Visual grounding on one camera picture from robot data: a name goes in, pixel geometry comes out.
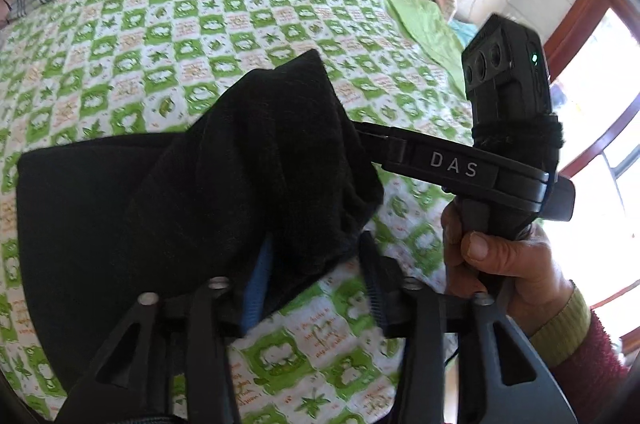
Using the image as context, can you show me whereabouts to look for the black pants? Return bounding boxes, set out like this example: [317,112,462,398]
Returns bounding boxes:
[15,48,386,405]

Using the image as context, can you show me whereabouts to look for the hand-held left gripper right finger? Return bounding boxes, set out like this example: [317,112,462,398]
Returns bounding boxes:
[359,231,578,424]

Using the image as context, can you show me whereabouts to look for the light blue cloth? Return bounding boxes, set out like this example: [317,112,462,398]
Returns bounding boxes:
[447,20,478,52]

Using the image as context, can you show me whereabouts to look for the person's right hand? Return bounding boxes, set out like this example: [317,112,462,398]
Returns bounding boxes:
[440,203,576,336]

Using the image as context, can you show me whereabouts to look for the light green cloth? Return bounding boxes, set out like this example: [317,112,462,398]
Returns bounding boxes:
[377,0,471,72]

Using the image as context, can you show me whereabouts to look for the person's right forearm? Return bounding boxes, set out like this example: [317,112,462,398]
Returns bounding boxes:
[527,284,632,407]

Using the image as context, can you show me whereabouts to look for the green checkered bedsheet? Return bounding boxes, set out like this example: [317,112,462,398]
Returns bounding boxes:
[0,0,481,424]

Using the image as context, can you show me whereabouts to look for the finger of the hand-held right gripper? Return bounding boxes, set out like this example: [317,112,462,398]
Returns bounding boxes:
[350,120,408,173]

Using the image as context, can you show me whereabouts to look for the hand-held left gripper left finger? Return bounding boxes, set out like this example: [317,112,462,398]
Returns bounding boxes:
[55,246,275,424]

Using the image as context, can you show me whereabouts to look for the wooden window frame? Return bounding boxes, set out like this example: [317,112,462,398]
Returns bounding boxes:
[542,0,640,320]

